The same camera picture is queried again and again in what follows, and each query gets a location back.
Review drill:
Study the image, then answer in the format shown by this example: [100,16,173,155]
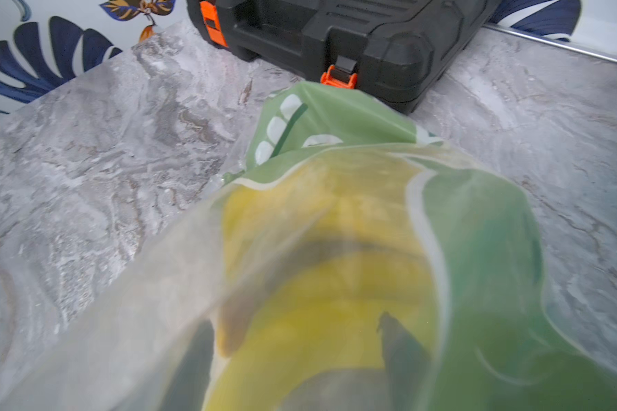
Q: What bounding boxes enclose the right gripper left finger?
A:
[159,320,215,410]

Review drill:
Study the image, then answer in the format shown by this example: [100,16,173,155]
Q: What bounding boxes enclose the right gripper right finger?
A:
[377,312,431,410]

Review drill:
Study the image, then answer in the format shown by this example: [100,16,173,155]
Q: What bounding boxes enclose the zip-top bag with bananas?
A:
[1,82,617,410]

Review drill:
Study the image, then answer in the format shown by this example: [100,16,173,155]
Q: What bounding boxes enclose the yellow bananas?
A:
[204,151,440,410]

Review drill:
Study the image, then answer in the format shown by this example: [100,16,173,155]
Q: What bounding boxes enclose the black plastic tool case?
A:
[187,0,500,114]

